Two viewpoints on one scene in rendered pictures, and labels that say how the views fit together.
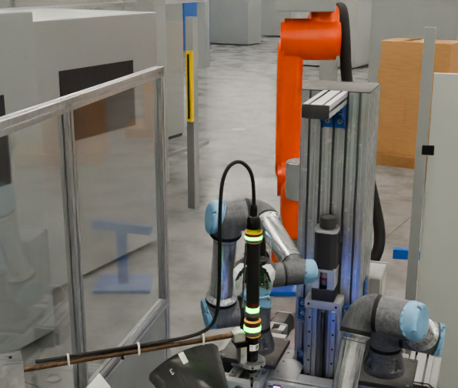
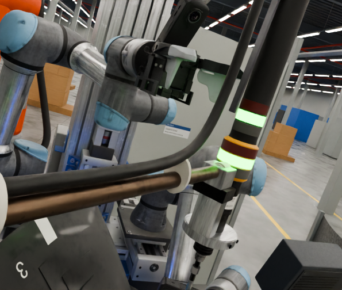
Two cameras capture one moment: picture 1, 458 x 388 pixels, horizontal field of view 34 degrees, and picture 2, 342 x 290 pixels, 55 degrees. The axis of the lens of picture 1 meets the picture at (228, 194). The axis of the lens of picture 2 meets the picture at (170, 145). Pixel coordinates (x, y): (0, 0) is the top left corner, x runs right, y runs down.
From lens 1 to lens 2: 1.75 m
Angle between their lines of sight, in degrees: 39
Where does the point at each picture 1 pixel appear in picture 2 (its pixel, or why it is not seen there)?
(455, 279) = (141, 157)
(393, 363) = (163, 217)
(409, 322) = (262, 176)
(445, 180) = not seen: hidden behind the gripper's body
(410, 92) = (50, 68)
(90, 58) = not seen: outside the picture
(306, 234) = (89, 93)
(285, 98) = not seen: outside the picture
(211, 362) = (96, 235)
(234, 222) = (45, 43)
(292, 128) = not seen: outside the picture
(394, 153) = (35, 99)
